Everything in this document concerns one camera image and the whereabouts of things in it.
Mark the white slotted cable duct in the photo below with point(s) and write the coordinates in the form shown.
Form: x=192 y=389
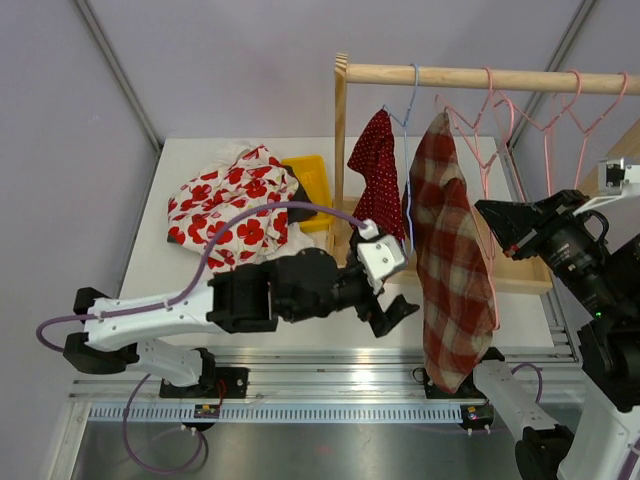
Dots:
x=272 y=413

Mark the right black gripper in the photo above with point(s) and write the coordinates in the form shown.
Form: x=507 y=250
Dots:
x=514 y=221

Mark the blue wire hanger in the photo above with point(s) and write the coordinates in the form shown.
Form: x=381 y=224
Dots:
x=408 y=244

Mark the red plaid skirt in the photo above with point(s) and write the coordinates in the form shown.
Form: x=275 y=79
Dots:
x=458 y=299

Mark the pink wire hanger grey skirt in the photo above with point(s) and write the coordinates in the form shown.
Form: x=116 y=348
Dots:
x=558 y=108

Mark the dark grey dotted skirt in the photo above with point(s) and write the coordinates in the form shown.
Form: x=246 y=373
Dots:
x=296 y=214

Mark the dark red polka dot skirt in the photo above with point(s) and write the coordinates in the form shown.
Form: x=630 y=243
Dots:
x=373 y=157

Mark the white red floral skirt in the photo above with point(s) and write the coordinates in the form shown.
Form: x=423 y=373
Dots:
x=190 y=213

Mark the pink wire hanger floral skirt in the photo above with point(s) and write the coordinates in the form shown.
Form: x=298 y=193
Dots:
x=490 y=115

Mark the pink wire hanger white skirt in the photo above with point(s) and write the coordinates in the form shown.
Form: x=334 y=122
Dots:
x=588 y=130

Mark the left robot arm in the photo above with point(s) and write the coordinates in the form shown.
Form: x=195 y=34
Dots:
x=121 y=335

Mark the pink wire hanger plaid skirt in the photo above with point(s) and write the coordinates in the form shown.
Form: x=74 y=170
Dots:
x=488 y=244

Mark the wooden clothes rack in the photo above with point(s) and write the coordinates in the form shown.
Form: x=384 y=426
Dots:
x=532 y=278

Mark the small circuit board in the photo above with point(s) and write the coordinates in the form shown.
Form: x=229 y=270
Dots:
x=206 y=411

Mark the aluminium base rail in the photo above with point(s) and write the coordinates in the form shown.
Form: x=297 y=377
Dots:
x=351 y=375

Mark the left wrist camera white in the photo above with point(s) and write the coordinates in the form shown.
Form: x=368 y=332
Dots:
x=382 y=255

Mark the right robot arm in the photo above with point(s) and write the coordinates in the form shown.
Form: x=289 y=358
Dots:
x=606 y=442

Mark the yellow plastic tray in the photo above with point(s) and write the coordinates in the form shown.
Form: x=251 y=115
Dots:
x=311 y=172

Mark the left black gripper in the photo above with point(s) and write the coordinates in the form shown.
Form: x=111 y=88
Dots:
x=381 y=321

